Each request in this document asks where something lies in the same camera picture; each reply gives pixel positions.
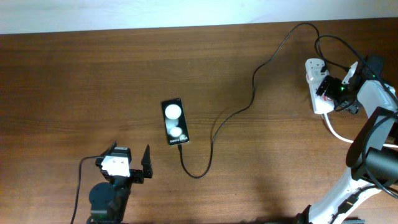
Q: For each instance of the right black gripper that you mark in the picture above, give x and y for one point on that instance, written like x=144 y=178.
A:
x=334 y=83

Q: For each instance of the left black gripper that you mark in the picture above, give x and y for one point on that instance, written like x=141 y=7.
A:
x=139 y=175

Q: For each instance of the black flip smartphone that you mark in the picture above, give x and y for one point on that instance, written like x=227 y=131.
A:
x=175 y=123

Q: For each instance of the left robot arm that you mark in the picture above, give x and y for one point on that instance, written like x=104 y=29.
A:
x=109 y=199

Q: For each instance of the white USB charger adapter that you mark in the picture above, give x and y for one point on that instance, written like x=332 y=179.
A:
x=315 y=76

